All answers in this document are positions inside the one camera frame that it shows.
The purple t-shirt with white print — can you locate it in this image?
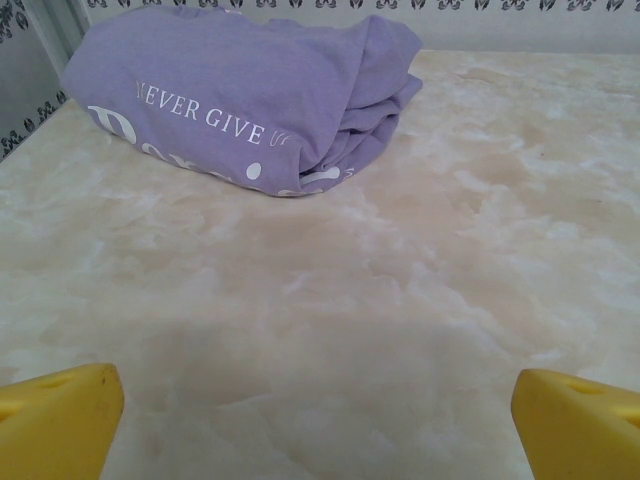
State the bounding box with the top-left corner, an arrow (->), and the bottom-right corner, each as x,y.
59,0 -> 425,200

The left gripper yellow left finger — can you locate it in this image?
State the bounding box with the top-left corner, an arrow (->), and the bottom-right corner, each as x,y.
0,363 -> 126,480

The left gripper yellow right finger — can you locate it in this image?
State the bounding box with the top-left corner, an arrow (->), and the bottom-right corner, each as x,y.
510,368 -> 640,480

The aluminium frame post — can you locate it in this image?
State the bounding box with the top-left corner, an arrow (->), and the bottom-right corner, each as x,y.
29,0 -> 87,99

